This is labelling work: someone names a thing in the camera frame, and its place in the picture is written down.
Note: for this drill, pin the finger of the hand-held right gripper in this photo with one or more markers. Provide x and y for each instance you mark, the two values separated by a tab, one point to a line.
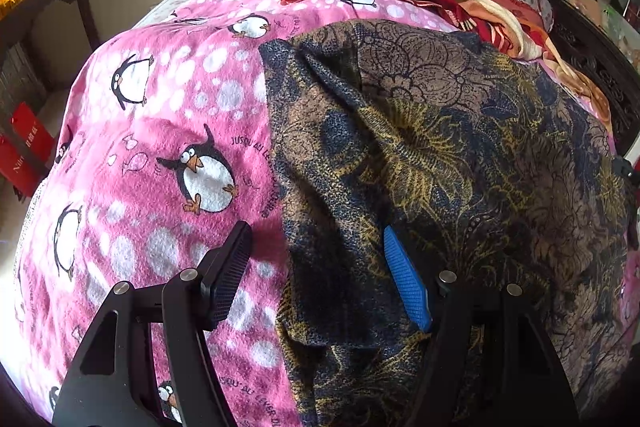
625	167

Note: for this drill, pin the dark floral patterned garment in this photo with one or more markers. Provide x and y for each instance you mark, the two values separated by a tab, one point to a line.
450	132

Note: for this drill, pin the red box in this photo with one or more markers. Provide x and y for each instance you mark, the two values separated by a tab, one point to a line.
17	167
31	127

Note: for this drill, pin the pink penguin print blanket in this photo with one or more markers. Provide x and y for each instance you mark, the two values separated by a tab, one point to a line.
150	107

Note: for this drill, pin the pile of colourful packets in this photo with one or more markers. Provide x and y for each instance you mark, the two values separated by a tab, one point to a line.
607	19

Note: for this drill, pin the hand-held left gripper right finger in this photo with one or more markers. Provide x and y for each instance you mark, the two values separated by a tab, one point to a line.
407	279

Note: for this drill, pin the dark wooden cabinet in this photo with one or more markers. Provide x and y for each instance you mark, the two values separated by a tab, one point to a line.
65	7

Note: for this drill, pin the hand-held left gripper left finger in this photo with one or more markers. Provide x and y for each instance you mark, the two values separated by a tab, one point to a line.
231	269

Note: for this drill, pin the dark carved wooden headboard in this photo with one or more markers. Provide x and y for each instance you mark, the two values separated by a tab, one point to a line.
590	52

